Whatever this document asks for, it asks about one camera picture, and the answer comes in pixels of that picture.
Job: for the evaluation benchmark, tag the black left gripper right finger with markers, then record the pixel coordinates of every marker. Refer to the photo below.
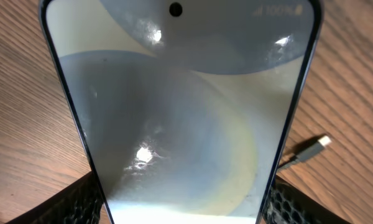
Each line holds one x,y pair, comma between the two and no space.
287,205

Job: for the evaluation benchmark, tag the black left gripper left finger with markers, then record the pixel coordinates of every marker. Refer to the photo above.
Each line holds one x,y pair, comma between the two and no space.
79,203

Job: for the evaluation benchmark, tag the blue Galaxy smartphone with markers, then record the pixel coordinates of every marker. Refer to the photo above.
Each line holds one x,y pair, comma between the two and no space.
183,107

